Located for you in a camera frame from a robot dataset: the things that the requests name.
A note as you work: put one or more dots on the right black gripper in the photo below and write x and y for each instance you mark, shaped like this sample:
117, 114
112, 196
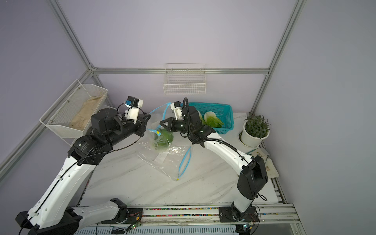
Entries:
173, 128

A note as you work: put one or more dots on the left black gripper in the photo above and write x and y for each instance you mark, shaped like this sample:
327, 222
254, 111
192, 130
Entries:
141, 123

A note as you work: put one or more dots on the chinese cabbage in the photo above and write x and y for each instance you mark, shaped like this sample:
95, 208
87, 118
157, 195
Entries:
162, 139
212, 120
201, 118

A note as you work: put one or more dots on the clear zip-top bag blue seal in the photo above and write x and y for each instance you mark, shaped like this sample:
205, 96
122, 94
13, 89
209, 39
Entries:
171, 160

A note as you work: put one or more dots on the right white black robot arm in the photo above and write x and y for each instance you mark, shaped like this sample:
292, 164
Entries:
251, 170

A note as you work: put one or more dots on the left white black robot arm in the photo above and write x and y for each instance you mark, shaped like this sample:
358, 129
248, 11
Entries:
52, 214

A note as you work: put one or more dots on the beige cloth in shelf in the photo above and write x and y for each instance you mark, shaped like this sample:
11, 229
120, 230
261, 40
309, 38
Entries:
81, 119

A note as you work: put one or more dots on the white two-tier mesh shelf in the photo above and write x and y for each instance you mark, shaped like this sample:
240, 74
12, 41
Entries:
70, 116

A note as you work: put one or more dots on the teal plastic basket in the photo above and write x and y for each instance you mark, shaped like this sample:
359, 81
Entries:
223, 112

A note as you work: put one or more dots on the potted green plant white pot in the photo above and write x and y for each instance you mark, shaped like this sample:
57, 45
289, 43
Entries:
255, 129

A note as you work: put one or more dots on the beige cloth with green print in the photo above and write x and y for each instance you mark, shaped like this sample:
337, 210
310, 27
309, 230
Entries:
270, 168

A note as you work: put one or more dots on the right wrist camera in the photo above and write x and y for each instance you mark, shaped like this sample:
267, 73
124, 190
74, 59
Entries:
176, 107

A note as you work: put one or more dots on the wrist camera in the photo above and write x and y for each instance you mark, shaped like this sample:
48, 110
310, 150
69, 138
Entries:
176, 107
133, 106

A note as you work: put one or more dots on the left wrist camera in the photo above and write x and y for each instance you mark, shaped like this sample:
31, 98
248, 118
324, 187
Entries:
133, 106

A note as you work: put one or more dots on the white wire wall basket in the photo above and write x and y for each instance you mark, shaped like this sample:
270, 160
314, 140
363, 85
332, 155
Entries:
185, 79

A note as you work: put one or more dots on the aluminium frame profile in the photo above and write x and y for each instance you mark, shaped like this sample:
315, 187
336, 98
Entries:
94, 72

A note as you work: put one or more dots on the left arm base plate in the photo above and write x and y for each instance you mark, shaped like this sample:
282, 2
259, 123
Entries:
126, 216

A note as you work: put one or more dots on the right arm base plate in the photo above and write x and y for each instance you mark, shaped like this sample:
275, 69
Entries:
232, 214

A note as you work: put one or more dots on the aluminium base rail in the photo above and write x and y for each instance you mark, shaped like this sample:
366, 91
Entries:
277, 219

